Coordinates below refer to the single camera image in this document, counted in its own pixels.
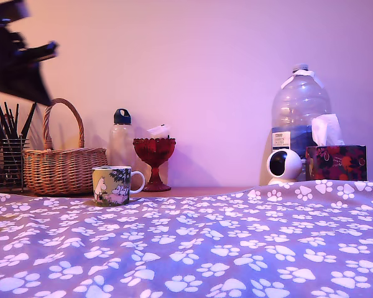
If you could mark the clear bottle with dark cap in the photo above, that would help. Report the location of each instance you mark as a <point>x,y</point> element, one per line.
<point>121,139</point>

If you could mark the cartoon print ceramic mug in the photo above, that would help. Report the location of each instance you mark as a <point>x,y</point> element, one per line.
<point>111,186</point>

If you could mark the white packet in goblet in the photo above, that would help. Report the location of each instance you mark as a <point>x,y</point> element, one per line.
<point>159,130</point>

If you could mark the red glass goblet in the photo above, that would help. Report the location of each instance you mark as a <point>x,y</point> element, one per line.
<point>154,153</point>

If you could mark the large clear water bottle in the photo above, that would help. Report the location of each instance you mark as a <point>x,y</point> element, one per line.
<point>298,105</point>

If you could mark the paw print cloth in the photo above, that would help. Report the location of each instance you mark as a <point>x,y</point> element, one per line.
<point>267,242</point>

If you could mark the white tissue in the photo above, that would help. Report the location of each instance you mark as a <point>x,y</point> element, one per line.
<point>324,128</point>

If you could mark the floral tissue box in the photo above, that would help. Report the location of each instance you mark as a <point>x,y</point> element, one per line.
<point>336,163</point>

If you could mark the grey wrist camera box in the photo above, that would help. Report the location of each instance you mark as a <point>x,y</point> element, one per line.
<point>23,10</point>

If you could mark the small white round camera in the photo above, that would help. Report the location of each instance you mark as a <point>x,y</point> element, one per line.
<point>284,167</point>

